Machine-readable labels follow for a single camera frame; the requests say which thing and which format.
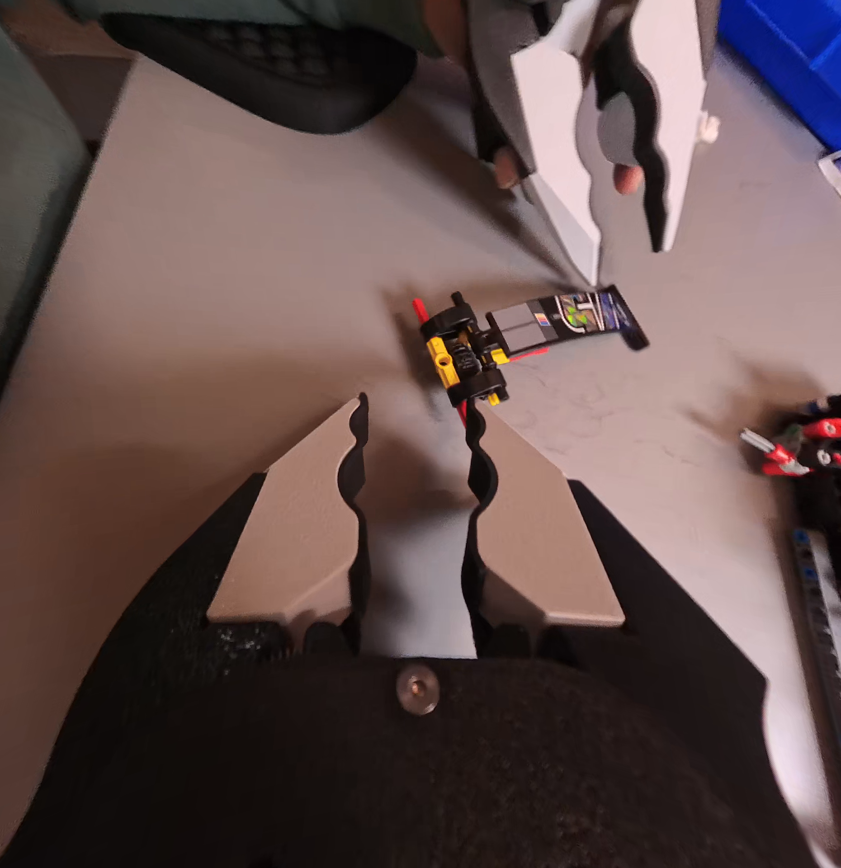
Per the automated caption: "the lego instruction booklet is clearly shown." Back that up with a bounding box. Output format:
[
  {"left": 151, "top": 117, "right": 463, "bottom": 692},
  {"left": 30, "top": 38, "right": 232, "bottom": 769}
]
[{"left": 817, "top": 148, "right": 841, "bottom": 214}]

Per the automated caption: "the blue plastic storage bin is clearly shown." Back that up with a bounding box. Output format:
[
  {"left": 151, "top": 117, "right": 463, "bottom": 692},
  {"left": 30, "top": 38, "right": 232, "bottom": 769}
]
[{"left": 718, "top": 0, "right": 841, "bottom": 153}]

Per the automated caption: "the black yellow lego wing assembly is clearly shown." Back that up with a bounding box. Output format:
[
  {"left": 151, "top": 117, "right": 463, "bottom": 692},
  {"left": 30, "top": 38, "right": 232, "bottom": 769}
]
[{"left": 410, "top": 285, "right": 651, "bottom": 427}]

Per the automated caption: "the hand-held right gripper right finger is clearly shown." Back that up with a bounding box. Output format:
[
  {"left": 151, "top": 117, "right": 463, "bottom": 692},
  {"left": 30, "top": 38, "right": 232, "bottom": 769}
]
[{"left": 461, "top": 400, "right": 626, "bottom": 657}]

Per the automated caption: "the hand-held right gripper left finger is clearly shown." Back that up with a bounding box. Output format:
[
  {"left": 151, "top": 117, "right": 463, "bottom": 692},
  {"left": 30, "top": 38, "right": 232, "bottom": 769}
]
[{"left": 207, "top": 392, "right": 370, "bottom": 655}]

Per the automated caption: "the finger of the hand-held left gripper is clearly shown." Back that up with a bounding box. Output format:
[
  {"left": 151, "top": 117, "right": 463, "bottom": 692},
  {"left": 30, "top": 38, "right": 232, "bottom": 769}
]
[
  {"left": 510, "top": 0, "right": 603, "bottom": 289},
  {"left": 583, "top": 0, "right": 708, "bottom": 255}
]

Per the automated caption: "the lego car chassis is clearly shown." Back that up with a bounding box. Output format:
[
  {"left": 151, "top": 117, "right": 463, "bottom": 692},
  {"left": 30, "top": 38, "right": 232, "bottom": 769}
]
[{"left": 739, "top": 390, "right": 841, "bottom": 821}]

